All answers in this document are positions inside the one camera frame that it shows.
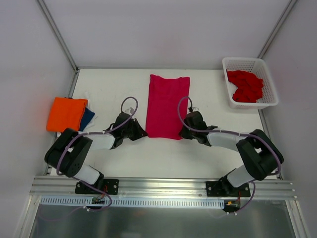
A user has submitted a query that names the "magenta t shirt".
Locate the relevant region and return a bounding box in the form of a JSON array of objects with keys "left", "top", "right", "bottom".
[{"left": 146, "top": 74, "right": 190, "bottom": 140}]

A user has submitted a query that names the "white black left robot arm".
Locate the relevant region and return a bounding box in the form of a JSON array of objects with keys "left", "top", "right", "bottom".
[{"left": 44, "top": 112, "right": 148, "bottom": 193}]

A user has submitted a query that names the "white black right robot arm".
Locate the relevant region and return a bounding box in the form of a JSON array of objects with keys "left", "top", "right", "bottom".
[{"left": 179, "top": 111, "right": 284, "bottom": 197}]

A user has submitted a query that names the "folded blue t shirt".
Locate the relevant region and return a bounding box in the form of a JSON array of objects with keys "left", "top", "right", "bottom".
[{"left": 79, "top": 108, "right": 95, "bottom": 131}]

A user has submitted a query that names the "folded orange t shirt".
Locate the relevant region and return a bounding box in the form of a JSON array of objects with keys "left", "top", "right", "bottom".
[{"left": 46, "top": 97, "right": 88, "bottom": 132}]

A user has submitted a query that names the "red t shirt in basket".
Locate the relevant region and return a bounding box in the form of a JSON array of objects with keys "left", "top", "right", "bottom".
[{"left": 227, "top": 70, "right": 264, "bottom": 103}]

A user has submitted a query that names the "white plastic basket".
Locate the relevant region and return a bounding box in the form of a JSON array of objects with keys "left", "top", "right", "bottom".
[{"left": 222, "top": 57, "right": 279, "bottom": 110}]

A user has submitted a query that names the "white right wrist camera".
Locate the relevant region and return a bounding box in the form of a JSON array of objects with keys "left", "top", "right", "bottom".
[{"left": 191, "top": 107, "right": 199, "bottom": 112}]

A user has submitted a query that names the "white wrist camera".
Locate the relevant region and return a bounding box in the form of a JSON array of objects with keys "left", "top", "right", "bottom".
[
  {"left": 124, "top": 107, "right": 134, "bottom": 115},
  {"left": 191, "top": 107, "right": 199, "bottom": 112}
]

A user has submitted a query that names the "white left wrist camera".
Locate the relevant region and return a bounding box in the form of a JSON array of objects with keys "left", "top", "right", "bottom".
[{"left": 124, "top": 107, "right": 134, "bottom": 115}]

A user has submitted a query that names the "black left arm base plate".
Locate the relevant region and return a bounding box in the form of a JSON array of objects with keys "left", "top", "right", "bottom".
[{"left": 75, "top": 178, "right": 119, "bottom": 195}]

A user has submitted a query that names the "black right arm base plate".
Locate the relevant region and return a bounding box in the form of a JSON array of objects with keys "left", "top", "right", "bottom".
[{"left": 205, "top": 180, "right": 251, "bottom": 198}]

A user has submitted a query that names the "aluminium mounting rail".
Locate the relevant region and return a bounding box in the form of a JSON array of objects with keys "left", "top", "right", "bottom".
[{"left": 29, "top": 176, "right": 298, "bottom": 200}]

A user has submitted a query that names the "white slotted cable duct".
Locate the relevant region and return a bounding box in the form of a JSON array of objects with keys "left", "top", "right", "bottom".
[{"left": 40, "top": 196, "right": 225, "bottom": 210}]

